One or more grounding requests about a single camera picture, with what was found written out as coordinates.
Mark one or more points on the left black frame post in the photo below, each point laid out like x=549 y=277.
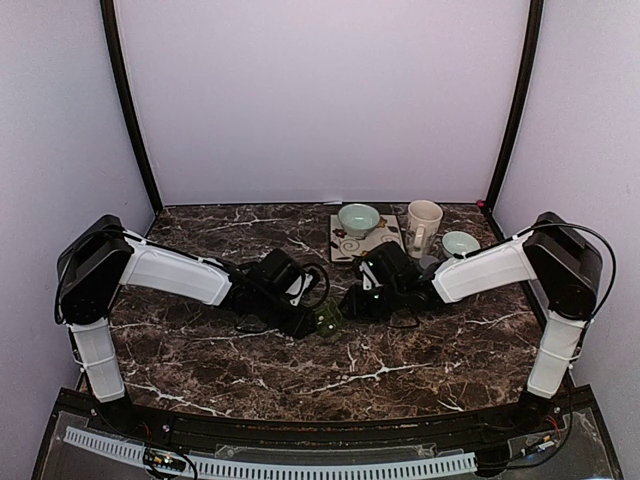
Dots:
x=126 y=101

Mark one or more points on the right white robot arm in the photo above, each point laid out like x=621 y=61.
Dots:
x=564 y=260

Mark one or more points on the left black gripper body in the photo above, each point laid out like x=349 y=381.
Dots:
x=269 y=311

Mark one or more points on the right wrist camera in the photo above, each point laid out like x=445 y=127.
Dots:
x=379 y=266

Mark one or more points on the celadon bowl on table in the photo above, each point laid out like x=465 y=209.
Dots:
x=458 y=243

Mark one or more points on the black front rail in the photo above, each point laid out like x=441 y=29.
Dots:
x=479 y=428

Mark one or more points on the green weekly pill organizer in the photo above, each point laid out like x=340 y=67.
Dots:
x=328 y=318

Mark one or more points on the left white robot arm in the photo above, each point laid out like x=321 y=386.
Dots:
x=108 y=257

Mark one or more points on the right black frame post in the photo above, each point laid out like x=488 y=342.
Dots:
x=525 y=70

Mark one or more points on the large grey-capped pill bottle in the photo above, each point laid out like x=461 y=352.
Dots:
x=427 y=262

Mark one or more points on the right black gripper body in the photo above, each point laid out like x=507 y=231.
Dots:
x=375 y=308

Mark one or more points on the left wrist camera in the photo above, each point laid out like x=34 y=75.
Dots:
x=285 y=278

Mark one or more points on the cream ceramic mug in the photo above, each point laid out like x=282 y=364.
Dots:
x=424 y=219

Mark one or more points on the white slotted cable duct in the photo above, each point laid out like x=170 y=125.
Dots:
x=254 y=463

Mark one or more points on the celadon bowl on plate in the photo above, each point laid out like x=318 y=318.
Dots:
x=358 y=220

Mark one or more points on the black frame post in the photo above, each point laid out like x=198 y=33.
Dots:
x=525 y=70
x=126 y=101

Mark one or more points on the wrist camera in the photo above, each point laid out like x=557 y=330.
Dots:
x=285 y=278
x=379 y=266

